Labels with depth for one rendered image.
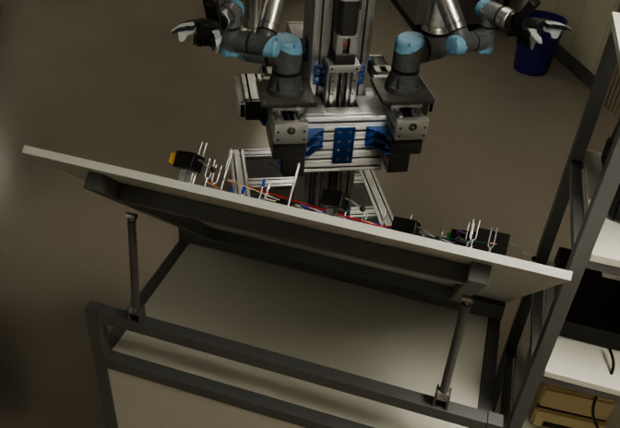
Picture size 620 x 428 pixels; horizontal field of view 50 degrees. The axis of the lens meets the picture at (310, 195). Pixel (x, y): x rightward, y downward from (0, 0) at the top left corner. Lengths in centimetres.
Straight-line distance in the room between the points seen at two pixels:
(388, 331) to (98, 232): 213
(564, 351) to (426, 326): 50
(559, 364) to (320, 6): 163
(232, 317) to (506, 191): 265
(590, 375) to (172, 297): 130
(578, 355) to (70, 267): 260
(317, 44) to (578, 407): 167
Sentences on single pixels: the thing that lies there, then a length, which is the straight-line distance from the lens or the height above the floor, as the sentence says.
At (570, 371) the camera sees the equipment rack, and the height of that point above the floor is 106.
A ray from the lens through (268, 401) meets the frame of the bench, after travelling 201.
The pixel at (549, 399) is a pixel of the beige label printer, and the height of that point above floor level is 79.
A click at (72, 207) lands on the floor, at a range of 414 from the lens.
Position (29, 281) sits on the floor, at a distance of 369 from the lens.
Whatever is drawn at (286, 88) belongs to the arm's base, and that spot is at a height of 121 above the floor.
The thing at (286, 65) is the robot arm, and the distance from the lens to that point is 265.
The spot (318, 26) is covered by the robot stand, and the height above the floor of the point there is 138.
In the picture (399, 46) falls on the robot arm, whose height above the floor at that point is 136.
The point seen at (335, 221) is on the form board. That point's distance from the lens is 134.
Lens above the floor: 240
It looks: 36 degrees down
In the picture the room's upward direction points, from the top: 4 degrees clockwise
